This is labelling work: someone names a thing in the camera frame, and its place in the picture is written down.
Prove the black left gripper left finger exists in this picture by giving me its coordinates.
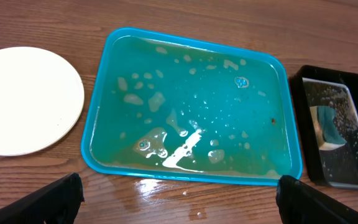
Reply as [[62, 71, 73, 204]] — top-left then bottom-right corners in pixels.
[[0, 173, 85, 224]]

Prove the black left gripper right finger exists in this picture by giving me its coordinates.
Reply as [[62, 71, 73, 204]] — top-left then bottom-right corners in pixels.
[[276, 175, 358, 224]]

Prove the yellow green scrubbing sponge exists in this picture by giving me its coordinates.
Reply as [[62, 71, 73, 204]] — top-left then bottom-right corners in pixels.
[[310, 106, 347, 151]]

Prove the white plate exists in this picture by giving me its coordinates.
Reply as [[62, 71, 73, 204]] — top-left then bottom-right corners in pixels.
[[0, 47, 85, 156]]

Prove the black soapy water tray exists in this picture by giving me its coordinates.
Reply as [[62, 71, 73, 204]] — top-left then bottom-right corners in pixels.
[[290, 65, 358, 189]]

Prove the teal plastic tray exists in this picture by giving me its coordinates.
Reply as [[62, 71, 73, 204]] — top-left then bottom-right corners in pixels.
[[81, 27, 303, 186]]

